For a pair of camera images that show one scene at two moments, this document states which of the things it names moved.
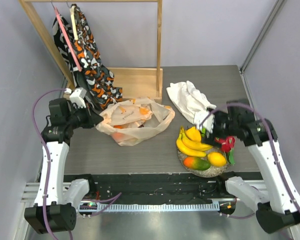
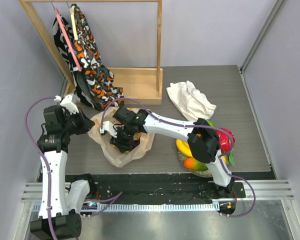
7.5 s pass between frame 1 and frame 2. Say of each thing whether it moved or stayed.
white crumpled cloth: stayed
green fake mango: stayed
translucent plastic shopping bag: moved
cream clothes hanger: stayed
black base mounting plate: stayed
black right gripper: moved
